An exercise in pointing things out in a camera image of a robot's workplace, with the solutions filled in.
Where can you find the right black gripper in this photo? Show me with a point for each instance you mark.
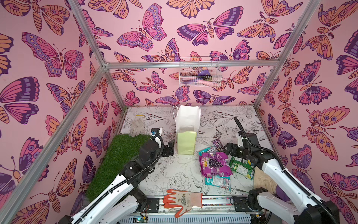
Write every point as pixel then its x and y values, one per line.
pixel 232 149

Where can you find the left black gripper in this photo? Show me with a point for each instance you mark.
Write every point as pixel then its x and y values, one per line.
pixel 170 149

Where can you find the purple grape candy bag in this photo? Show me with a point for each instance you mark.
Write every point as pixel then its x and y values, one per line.
pixel 214 164

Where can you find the teal Fox's candy bag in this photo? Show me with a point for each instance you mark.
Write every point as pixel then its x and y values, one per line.
pixel 208 150

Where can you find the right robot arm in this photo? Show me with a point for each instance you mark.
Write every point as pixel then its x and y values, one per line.
pixel 305 208

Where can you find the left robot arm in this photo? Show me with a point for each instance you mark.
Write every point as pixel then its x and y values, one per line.
pixel 122 197

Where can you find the white paper gift bag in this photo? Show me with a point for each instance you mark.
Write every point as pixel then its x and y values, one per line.
pixel 187 121

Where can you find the brown M&M's candy packet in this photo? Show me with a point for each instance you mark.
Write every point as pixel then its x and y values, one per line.
pixel 219 146

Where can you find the green snack packet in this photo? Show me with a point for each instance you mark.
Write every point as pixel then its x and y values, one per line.
pixel 242 166

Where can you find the white knit work glove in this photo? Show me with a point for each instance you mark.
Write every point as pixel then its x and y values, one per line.
pixel 137 126

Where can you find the beige leather glove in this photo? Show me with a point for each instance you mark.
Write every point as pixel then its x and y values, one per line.
pixel 262 180

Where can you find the green artificial grass mat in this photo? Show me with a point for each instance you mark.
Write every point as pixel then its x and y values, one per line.
pixel 122 150

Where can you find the red and white work glove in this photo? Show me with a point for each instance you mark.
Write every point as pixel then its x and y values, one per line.
pixel 184 200

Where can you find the pink roll in basket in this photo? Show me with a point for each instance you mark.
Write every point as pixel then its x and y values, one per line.
pixel 208 83

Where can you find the purple round object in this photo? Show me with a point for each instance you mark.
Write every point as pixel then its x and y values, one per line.
pixel 281 194

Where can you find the purple item in basket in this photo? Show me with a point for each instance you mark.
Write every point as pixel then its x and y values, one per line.
pixel 204 73

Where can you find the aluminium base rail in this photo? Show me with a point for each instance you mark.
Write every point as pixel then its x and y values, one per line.
pixel 214 210

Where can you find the white wire basket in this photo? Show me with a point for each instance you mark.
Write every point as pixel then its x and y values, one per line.
pixel 192 65

